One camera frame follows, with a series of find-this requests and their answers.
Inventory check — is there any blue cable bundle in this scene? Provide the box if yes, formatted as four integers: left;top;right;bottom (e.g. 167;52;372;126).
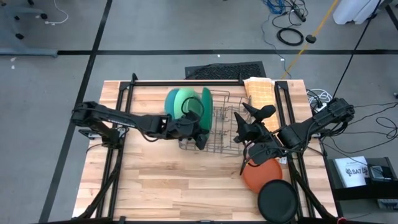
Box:
262;0;287;15

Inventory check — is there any dark green plate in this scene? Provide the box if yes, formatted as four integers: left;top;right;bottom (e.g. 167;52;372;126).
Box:
200;86;214;134

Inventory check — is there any black straight thin cable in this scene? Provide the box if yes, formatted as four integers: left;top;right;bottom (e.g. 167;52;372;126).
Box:
331;0;382;99

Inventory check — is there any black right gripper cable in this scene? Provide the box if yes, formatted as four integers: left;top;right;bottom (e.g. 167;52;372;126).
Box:
239;145;251;175

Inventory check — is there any black power strip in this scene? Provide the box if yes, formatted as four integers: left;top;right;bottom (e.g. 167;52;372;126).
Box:
293;5;307;23

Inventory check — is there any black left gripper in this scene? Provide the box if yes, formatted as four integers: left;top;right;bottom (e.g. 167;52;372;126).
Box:
167;110;210;151

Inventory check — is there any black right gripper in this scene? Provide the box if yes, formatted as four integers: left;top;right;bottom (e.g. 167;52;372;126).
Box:
233;102;277;147

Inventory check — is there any black coiled cable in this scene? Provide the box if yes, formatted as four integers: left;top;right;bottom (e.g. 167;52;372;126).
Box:
276;27;305;47

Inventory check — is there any grey wire dish rack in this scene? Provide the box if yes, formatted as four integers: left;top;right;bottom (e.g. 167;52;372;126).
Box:
178;88;253;157

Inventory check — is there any orange plate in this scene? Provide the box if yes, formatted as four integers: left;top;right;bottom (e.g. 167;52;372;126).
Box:
241;156;284;194

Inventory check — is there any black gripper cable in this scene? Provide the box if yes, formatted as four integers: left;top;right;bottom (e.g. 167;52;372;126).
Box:
180;96;205;121
239;145;251;175

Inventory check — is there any office chair base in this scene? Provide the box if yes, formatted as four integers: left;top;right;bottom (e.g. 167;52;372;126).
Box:
0;0;49;41

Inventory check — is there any white coiled cable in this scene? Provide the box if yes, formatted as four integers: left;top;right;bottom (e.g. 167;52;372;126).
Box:
305;88;333;106

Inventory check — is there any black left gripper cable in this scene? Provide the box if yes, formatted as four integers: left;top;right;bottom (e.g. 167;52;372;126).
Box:
180;96;205;121

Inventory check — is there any grey desk foot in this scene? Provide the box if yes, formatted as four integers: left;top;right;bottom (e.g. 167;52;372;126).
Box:
0;47;59;58

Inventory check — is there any black side shelf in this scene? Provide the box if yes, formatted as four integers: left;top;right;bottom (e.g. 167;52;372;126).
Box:
325;156;398;202

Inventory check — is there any grey keypad device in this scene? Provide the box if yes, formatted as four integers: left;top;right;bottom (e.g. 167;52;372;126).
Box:
376;198;398;211

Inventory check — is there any yellow hanging cord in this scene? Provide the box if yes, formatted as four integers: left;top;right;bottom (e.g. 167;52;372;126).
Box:
280;0;340;80

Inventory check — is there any white bag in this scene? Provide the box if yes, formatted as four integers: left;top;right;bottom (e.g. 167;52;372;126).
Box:
332;0;385;26

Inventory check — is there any black handheld device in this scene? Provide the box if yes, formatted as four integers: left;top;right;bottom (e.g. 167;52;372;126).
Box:
366;164;394;182

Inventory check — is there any yellow checked towel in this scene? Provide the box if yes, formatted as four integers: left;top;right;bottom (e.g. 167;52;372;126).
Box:
243;76;281;134

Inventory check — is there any black metal table frame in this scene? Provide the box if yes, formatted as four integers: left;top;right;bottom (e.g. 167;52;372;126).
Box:
72;73;340;224

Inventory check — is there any teal plate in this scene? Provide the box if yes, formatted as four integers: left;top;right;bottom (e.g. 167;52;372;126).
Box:
164;88;181;121

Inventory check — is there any white floor cable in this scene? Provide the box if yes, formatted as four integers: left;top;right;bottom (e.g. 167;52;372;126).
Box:
44;0;70;26

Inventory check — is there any white printed booklet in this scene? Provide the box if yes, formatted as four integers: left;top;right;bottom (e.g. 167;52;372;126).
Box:
333;156;371;189

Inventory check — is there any light green plate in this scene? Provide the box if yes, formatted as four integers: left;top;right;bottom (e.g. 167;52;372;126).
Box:
173;87;203;121

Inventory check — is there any black plate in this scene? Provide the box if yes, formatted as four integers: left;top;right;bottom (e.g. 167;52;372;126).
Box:
257;179;300;224

